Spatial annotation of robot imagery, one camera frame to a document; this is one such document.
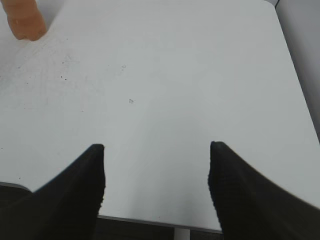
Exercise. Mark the orange drink plastic bottle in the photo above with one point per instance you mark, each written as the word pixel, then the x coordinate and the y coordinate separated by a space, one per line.
pixel 24 19

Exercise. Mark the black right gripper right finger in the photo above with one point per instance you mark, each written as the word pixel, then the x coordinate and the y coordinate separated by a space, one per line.
pixel 251 207

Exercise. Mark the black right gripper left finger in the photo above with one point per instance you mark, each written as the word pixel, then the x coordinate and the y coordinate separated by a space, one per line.
pixel 65 208

